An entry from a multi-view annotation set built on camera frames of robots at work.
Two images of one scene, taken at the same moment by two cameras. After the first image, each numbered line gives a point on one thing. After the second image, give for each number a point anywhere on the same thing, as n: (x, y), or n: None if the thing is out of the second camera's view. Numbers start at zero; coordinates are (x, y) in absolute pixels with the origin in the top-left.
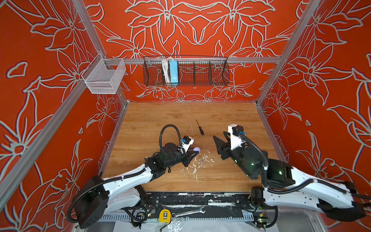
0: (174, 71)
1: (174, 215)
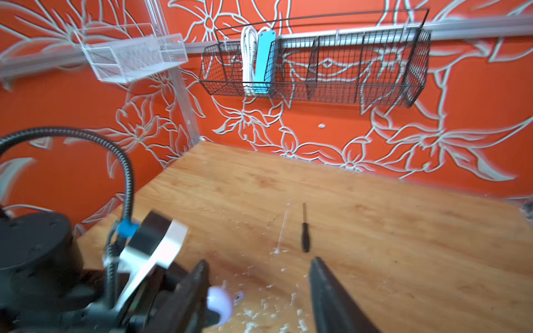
0: (264, 51)
1: None
